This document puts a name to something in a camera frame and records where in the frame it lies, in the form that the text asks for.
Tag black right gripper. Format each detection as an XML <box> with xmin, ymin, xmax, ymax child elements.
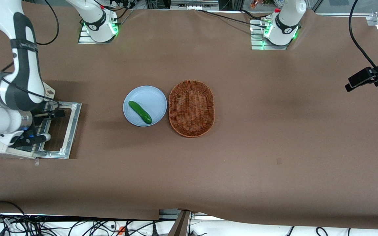
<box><xmin>28</xmin><ymin>109</ymin><xmax>66</xmax><ymax>133</ymax></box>

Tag white tag with brown hexagon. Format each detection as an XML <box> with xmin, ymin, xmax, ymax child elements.
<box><xmin>42</xmin><ymin>81</ymin><xmax>56</xmax><ymax>99</ymax></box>

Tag green cucumber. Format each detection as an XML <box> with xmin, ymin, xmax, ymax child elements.
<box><xmin>128</xmin><ymin>101</ymin><xmax>153</xmax><ymax>125</ymax></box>

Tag light blue round plate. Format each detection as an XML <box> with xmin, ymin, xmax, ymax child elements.
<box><xmin>123</xmin><ymin>86</ymin><xmax>168</xmax><ymax>127</ymax></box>

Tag brown table cover sheet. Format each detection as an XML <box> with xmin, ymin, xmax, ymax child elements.
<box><xmin>0</xmin><ymin>3</ymin><xmax>378</xmax><ymax>230</ymax></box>

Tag brown wicker oval basket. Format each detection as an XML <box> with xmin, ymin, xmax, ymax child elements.
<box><xmin>168</xmin><ymin>80</ymin><xmax>216</xmax><ymax>138</ymax></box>

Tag long black hanging cable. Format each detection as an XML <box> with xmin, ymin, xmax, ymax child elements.
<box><xmin>348</xmin><ymin>0</ymin><xmax>378</xmax><ymax>78</ymax></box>

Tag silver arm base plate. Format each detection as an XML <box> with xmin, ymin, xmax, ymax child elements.
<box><xmin>78</xmin><ymin>24</ymin><xmax>119</xmax><ymax>44</ymax></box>
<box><xmin>250</xmin><ymin>19</ymin><xmax>300</xmax><ymax>50</ymax></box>

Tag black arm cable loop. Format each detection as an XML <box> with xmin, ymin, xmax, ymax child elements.
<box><xmin>35</xmin><ymin>0</ymin><xmax>60</xmax><ymax>46</ymax></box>

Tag black floor cable tangle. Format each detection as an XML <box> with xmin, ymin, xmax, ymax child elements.
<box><xmin>0</xmin><ymin>200</ymin><xmax>163</xmax><ymax>236</ymax></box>

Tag black cable on cover sheet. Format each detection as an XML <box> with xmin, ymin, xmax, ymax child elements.
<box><xmin>196</xmin><ymin>9</ymin><xmax>270</xmax><ymax>29</ymax></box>

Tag grey metal bracket bar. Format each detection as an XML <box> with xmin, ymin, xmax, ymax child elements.
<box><xmin>158</xmin><ymin>208</ymin><xmax>193</xmax><ymax>236</ymax></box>

